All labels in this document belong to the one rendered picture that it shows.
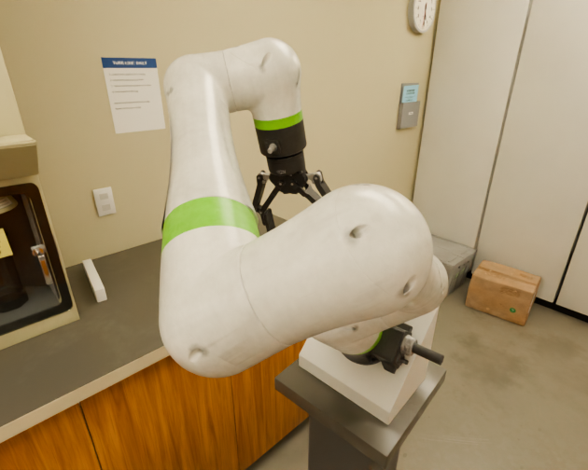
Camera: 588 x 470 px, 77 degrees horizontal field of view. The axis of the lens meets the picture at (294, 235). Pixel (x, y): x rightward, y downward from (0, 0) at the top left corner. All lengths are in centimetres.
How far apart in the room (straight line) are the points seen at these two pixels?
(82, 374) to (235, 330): 84
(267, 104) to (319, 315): 44
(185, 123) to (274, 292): 32
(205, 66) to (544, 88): 262
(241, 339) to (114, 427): 97
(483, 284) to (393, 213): 274
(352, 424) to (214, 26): 163
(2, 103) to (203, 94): 65
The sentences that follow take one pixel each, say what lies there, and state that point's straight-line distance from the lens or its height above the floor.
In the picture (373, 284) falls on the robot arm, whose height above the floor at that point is 150.
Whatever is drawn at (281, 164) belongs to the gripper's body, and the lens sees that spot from 71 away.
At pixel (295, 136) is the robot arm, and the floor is 155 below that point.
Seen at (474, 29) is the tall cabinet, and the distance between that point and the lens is 323.
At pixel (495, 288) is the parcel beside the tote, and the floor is 23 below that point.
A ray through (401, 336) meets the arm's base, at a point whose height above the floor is 113.
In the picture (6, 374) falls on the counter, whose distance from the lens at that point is 126.
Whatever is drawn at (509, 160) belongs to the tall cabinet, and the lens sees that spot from 313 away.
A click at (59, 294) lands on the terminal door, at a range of 130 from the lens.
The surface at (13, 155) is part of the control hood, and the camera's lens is 108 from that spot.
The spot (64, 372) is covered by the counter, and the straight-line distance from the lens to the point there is 118.
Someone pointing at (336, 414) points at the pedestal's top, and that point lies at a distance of 94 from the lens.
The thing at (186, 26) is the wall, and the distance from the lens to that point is 182.
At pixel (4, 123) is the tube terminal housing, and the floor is 154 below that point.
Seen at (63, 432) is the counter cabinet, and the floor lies 81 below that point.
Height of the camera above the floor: 166
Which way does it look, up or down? 24 degrees down
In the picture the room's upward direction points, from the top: straight up
